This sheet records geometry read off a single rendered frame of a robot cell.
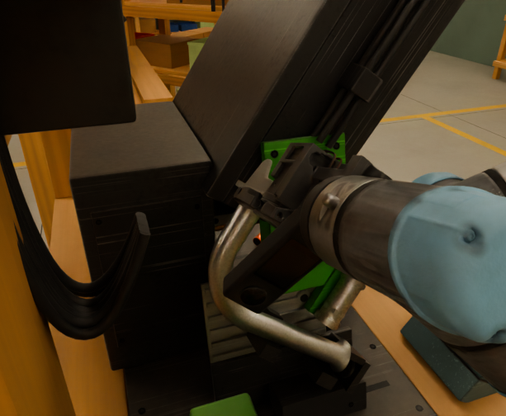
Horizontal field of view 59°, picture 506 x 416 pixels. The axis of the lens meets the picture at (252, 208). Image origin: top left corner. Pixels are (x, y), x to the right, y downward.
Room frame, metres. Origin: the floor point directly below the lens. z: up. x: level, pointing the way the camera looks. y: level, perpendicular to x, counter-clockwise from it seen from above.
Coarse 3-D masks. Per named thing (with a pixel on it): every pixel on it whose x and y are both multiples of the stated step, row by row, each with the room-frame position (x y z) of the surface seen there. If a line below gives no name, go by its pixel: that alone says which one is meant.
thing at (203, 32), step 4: (200, 28) 7.95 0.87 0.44; (204, 28) 7.95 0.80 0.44; (208, 28) 7.95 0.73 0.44; (212, 28) 7.95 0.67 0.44; (180, 32) 7.49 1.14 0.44; (184, 32) 7.49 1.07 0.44; (188, 32) 7.49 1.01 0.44; (192, 32) 7.49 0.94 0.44; (196, 32) 7.49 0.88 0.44; (200, 32) 7.49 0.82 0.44; (204, 32) 7.49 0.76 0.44; (208, 32) 7.58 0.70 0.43; (188, 36) 7.14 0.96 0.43; (192, 36) 7.23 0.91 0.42; (196, 36) 7.32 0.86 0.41; (200, 36) 7.39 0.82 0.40; (204, 36) 7.49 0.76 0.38; (208, 36) 7.58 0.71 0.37
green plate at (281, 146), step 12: (264, 144) 0.52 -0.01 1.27; (276, 144) 0.53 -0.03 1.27; (288, 144) 0.53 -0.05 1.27; (324, 144) 0.55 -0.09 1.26; (336, 144) 0.55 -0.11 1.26; (264, 156) 0.52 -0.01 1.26; (276, 156) 0.52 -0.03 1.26; (336, 156) 0.55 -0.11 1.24; (264, 228) 0.55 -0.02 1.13; (276, 228) 0.50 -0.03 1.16; (324, 264) 0.50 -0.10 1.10; (312, 276) 0.50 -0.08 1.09; (324, 276) 0.50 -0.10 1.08; (300, 288) 0.49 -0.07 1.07
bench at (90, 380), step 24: (72, 216) 1.01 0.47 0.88; (72, 240) 0.90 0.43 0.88; (72, 264) 0.80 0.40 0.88; (72, 360) 0.53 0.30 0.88; (96, 360) 0.53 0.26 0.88; (72, 384) 0.49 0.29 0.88; (96, 384) 0.49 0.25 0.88; (120, 384) 0.49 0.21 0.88; (96, 408) 0.44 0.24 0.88; (120, 408) 0.44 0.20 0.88
